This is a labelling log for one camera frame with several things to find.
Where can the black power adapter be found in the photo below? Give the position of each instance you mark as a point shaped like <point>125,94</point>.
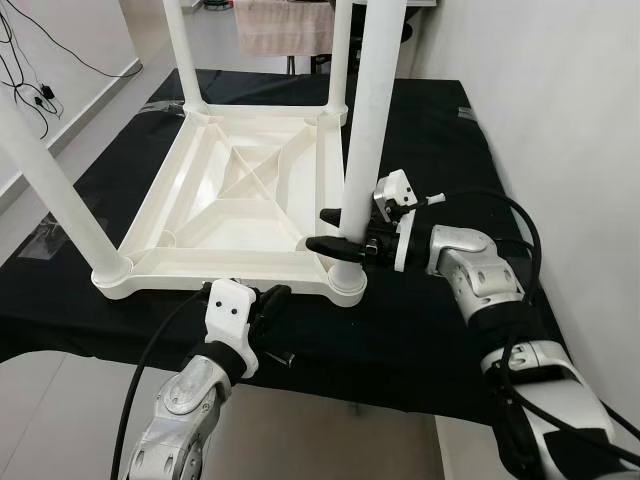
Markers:
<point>45,93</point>

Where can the beige striped table cloth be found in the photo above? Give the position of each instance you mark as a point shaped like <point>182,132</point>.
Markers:
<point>285,28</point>

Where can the white plastic table top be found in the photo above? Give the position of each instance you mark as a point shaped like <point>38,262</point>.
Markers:
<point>230,190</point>

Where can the crumpled clear tape patch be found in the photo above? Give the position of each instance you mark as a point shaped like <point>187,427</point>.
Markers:
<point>45,240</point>

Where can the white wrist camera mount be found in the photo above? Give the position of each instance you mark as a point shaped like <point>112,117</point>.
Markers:
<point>397,195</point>
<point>230,315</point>

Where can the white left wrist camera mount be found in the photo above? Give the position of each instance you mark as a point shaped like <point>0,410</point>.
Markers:
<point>230,315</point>

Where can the grey tape piece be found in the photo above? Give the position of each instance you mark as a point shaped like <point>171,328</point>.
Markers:
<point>468,113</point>

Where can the black tablecloth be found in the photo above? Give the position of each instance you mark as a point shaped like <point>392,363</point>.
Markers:
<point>450,150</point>

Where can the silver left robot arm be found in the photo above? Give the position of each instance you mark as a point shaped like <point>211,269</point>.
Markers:
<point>185,415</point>

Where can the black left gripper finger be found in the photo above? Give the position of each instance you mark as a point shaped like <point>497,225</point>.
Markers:
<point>270,310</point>

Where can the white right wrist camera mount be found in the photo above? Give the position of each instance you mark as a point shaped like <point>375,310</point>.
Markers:
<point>397,195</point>

